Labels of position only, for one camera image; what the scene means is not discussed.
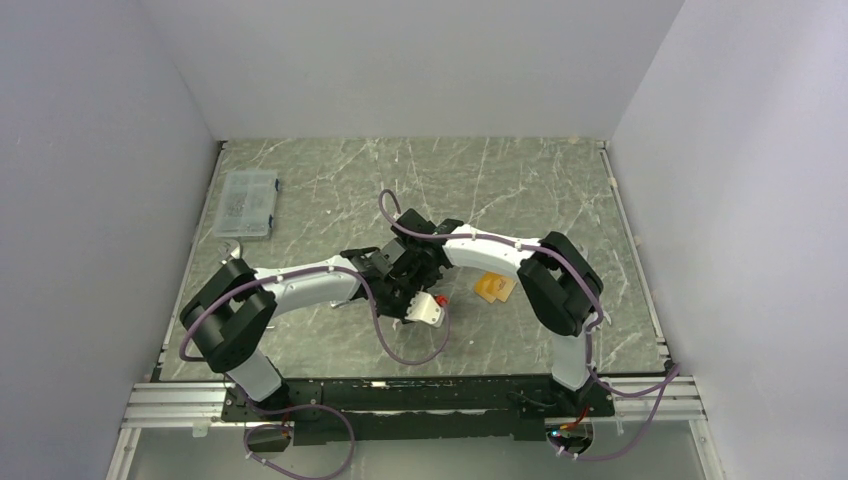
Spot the clear plastic screw box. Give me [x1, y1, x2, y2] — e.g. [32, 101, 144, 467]
[212, 170, 281, 239]

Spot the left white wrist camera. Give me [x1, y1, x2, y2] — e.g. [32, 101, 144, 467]
[403, 291, 447, 328]

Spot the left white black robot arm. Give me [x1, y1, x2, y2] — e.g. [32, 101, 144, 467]
[179, 242, 444, 420]

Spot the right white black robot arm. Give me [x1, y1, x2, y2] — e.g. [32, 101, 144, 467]
[385, 214, 604, 415]

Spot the orange card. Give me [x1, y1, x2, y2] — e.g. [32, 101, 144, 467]
[474, 272, 516, 304]

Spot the aluminium frame rail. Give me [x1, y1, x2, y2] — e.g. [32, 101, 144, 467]
[122, 377, 707, 434]

